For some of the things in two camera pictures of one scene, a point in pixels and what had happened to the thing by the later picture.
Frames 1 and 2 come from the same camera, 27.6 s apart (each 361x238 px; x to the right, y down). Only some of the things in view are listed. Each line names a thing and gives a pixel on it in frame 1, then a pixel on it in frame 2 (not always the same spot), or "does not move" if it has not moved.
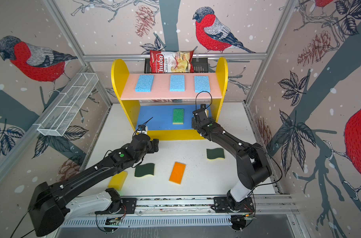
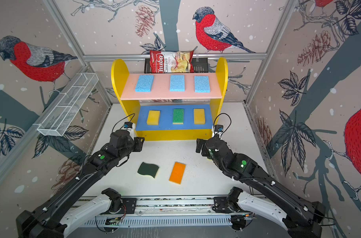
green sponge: [178, 116] does not move
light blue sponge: [144, 83] does not move
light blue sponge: [177, 83] does not move
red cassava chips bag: [169, 62] does not move
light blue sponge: [202, 84] does not move
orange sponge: [177, 173] does not move
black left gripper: [154, 145] → [139, 143]
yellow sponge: [117, 180] → [153, 117]
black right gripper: [193, 125] → [199, 146]
